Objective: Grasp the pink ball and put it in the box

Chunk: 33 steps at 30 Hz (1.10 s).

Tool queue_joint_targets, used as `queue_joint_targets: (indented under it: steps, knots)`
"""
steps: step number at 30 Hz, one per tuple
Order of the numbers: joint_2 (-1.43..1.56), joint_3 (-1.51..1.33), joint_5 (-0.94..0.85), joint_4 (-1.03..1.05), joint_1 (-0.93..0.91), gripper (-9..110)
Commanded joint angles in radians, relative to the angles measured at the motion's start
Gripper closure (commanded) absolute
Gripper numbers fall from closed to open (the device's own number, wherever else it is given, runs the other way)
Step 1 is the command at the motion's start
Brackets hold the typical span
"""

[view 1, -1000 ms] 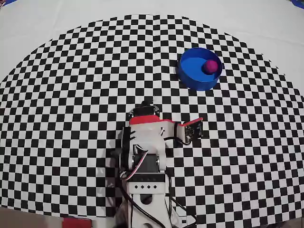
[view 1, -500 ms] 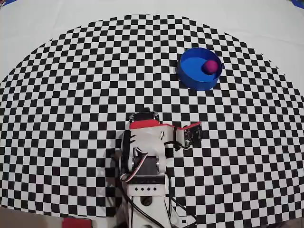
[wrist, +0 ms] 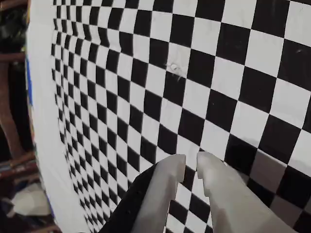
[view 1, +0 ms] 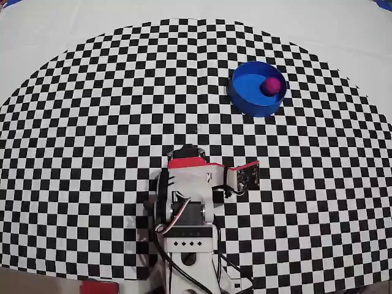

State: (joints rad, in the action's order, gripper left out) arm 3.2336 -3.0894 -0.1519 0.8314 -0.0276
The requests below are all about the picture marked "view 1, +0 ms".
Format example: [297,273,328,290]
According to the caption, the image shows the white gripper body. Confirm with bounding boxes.
[167,143,208,169]

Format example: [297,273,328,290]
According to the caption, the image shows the pink faceted ball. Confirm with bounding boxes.
[260,76,282,95]

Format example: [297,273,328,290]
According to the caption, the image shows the blue round box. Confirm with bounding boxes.
[226,61,288,118]

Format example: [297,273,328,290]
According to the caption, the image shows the black white checkered table sheet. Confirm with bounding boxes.
[0,0,392,294]

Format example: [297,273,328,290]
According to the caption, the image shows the red block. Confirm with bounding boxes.
[80,281,119,294]

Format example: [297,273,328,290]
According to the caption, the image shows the thick black camera cable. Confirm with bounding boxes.
[211,167,255,290]

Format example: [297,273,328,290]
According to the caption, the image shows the red white servo cable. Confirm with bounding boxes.
[154,192,191,236]

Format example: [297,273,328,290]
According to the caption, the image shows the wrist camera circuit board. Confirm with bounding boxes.
[234,160,261,195]

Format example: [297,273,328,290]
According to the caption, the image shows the thin black cable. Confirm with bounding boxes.
[151,225,223,294]

